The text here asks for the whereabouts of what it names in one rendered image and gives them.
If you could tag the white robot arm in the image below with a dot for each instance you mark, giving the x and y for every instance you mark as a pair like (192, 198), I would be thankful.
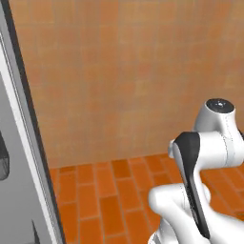
(216, 144)

